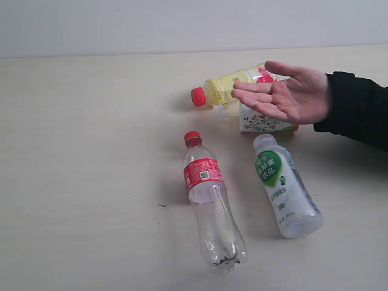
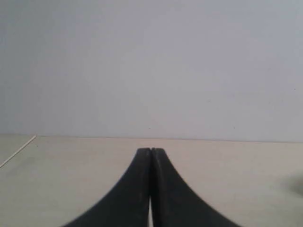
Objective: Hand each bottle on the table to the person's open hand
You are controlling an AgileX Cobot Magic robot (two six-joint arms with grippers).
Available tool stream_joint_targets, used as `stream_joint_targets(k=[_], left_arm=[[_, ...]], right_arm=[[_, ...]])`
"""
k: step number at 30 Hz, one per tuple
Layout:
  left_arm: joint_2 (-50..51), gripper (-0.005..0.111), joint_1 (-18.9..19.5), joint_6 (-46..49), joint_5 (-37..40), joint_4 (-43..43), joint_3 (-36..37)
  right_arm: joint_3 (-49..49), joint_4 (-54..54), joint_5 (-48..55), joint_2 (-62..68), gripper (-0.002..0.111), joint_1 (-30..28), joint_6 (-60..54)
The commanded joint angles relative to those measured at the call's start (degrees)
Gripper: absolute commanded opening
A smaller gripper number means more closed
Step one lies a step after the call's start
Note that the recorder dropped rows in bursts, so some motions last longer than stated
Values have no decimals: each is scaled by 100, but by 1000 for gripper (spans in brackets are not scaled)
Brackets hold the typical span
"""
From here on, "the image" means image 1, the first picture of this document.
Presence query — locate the clear bottle floral white label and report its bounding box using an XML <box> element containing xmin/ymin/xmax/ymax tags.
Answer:
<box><xmin>213</xmin><ymin>101</ymin><xmax>299</xmax><ymax>133</ymax></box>

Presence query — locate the black sleeved forearm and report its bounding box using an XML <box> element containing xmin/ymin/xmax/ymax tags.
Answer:
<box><xmin>313</xmin><ymin>72</ymin><xmax>387</xmax><ymax>152</ymax></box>

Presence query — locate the yellow juice bottle red cap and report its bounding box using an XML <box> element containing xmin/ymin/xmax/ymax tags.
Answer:
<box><xmin>190</xmin><ymin>63</ymin><xmax>287</xmax><ymax>107</ymax></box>

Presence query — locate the white yogurt drink bottle green label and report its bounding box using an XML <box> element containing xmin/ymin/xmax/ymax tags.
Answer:
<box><xmin>253</xmin><ymin>134</ymin><xmax>324</xmax><ymax>239</ymax></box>

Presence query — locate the person's open bare hand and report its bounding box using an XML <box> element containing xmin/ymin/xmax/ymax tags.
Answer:
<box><xmin>232</xmin><ymin>61</ymin><xmax>332</xmax><ymax>125</ymax></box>

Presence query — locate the clear cola bottle red label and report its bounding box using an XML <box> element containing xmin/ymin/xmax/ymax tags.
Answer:
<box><xmin>183</xmin><ymin>131</ymin><xmax>247</xmax><ymax>274</ymax></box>

